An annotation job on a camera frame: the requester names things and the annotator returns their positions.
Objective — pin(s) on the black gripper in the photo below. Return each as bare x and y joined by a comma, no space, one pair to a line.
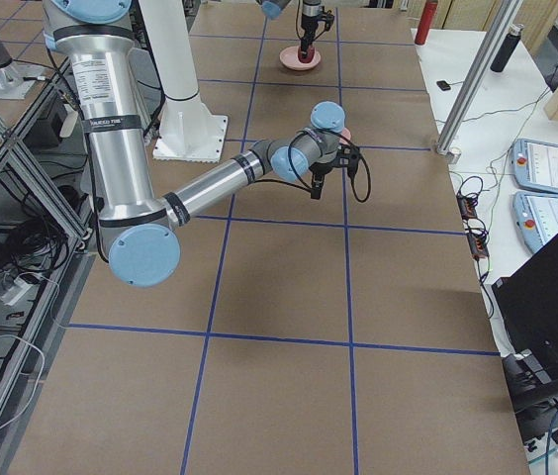
306,26
321,170

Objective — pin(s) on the red yellow apple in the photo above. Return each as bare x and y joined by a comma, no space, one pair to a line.
306,56

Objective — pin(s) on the pink bowl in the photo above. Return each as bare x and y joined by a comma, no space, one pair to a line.
345,136

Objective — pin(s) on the pink plate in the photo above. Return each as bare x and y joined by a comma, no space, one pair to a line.
290,58

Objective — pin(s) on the red bottle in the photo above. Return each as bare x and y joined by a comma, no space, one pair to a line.
425,21

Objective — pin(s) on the small black square device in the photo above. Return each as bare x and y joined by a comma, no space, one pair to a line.
443,85

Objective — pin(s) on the orange black usb hub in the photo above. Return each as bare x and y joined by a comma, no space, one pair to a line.
467,207

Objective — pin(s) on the black bottle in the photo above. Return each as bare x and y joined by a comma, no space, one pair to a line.
507,48

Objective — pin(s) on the right blue teach pendant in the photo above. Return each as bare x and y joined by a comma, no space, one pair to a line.
536,217

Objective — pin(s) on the blue teach pendant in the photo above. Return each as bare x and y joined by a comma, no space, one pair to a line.
536,217
535,165

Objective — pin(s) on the left blue teach pendant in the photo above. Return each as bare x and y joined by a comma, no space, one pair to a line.
535,165

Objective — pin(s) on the black laptop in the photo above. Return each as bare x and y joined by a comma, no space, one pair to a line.
528,301

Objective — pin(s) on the white power adapter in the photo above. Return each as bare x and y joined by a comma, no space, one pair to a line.
19,288

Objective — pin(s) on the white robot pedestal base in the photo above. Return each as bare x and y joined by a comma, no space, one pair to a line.
188,130

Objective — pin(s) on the aluminium frame post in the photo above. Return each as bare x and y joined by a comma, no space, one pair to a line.
480,66

